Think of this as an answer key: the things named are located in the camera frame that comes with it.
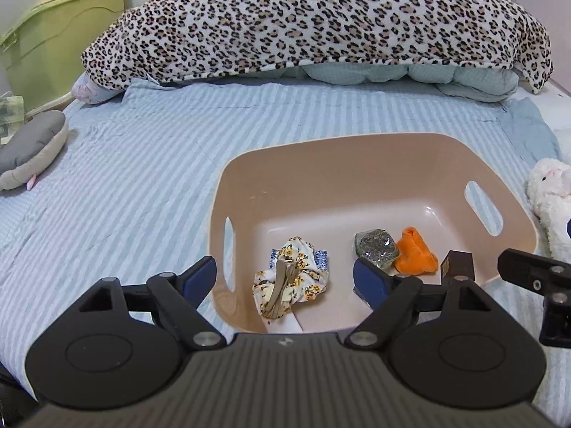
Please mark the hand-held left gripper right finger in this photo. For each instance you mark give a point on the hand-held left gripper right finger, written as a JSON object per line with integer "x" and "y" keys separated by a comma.
{"x": 370, "y": 281}

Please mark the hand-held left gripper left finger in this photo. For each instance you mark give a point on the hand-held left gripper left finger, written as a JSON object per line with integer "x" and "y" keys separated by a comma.
{"x": 200, "y": 276}

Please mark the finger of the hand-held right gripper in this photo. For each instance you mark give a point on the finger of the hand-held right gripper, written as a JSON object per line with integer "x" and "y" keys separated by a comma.
{"x": 531, "y": 269}

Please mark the clear bag of dried herbs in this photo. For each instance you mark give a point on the clear bag of dried herbs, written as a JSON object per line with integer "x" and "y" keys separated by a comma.
{"x": 377, "y": 245}

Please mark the orange fabric hair accessory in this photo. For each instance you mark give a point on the orange fabric hair accessory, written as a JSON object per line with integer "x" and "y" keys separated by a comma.
{"x": 415, "y": 254}

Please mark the blue and white patterned box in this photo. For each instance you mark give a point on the blue and white patterned box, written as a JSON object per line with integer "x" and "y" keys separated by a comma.
{"x": 321, "y": 259}

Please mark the floral fabric scrunchie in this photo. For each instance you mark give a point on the floral fabric scrunchie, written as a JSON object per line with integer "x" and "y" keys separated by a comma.
{"x": 308, "y": 276}

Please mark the black box with gold print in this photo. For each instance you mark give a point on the black box with gold print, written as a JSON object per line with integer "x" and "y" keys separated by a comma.
{"x": 459, "y": 265}

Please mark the plain white box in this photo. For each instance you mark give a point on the plain white box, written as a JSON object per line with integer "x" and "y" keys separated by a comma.
{"x": 292, "y": 323}

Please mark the beige plastic storage basket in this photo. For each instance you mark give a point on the beige plastic storage basket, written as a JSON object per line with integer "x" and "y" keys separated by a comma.
{"x": 334, "y": 178}

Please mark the white fluffy plush toy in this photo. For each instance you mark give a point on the white fluffy plush toy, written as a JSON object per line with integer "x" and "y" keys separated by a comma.
{"x": 551, "y": 196}

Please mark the blue striped bed sheet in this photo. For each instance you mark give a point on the blue striped bed sheet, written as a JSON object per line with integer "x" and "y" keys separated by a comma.
{"x": 134, "y": 165}

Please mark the white bed sheet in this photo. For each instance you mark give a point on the white bed sheet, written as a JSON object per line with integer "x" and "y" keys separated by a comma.
{"x": 560, "y": 107}

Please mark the light green quilt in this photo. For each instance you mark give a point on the light green quilt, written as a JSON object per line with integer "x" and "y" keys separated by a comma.
{"x": 468, "y": 82}

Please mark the grey plush toy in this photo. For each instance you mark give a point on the grey plush toy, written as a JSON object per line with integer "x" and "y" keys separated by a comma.
{"x": 31, "y": 142}

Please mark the pink pillow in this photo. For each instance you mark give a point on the pink pillow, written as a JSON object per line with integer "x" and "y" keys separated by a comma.
{"x": 89, "y": 91}

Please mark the clear plastic bag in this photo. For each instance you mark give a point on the clear plastic bag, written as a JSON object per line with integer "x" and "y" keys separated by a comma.
{"x": 9, "y": 116}

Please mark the leopard print blanket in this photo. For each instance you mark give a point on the leopard print blanket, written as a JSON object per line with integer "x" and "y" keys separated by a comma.
{"x": 312, "y": 18}

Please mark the green plastic cabinet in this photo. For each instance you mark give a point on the green plastic cabinet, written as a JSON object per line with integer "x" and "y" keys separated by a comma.
{"x": 58, "y": 44}

